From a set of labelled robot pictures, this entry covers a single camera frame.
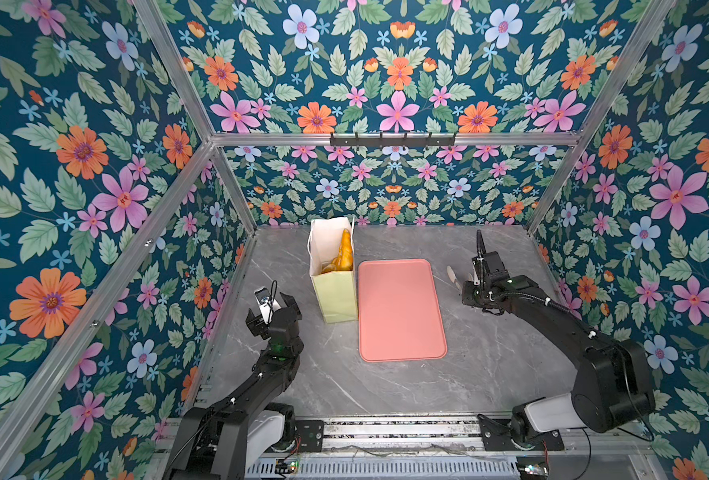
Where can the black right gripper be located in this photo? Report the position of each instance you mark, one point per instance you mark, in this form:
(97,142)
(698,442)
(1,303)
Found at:
(466,293)

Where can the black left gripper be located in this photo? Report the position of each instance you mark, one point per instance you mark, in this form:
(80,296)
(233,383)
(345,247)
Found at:
(255,327)

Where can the steel tongs with white tips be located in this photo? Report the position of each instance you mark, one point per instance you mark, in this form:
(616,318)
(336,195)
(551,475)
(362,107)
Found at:
(453,278)

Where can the white and green paper bag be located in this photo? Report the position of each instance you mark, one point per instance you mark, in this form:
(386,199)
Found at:
(336,292)

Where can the long braided bread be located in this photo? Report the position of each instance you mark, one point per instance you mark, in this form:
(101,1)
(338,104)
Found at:
(344,260)

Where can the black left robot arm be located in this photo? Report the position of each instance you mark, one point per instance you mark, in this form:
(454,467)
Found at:
(223,440)

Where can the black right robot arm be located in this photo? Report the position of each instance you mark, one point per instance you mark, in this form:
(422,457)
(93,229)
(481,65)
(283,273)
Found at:
(614,382)

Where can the pink silicone tray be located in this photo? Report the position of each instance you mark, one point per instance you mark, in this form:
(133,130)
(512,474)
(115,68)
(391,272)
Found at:
(400,318)

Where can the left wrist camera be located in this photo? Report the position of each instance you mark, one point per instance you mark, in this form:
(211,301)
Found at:
(267,300)

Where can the black hook rail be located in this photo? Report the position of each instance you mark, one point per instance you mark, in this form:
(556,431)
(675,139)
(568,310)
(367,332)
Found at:
(380,140)

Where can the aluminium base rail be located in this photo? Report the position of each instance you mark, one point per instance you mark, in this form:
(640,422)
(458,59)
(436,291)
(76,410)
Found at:
(454,446)

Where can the aluminium frame post right rear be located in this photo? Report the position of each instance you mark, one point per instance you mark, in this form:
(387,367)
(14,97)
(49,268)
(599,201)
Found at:
(653,19)

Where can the aluminium frame post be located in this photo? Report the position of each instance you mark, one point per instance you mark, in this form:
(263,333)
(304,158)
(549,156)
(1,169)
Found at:
(151,16)
(653,19)

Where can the aluminium frame post left rear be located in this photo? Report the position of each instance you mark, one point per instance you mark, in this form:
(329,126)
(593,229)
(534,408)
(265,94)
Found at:
(151,16)

